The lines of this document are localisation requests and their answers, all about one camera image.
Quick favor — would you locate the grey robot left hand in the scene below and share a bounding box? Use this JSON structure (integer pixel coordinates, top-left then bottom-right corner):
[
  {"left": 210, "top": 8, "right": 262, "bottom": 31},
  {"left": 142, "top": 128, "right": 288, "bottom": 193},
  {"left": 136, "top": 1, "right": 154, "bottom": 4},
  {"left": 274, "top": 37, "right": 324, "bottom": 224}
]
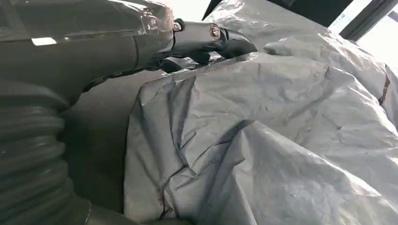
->
[{"left": 0, "top": 0, "right": 259, "bottom": 110}]

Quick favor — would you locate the grey plastic parcel bag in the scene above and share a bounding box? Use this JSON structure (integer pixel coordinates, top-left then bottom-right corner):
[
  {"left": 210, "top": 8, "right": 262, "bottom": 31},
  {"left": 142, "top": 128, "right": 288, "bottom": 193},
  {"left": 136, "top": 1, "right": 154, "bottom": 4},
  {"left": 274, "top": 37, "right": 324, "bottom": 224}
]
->
[{"left": 123, "top": 0, "right": 398, "bottom": 225}]

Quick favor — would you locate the dark window frame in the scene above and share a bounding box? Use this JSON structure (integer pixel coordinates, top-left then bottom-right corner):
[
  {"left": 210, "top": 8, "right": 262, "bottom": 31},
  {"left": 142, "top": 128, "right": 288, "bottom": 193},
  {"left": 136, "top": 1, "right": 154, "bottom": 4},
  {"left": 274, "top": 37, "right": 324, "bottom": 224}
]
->
[{"left": 338, "top": 0, "right": 398, "bottom": 42}]

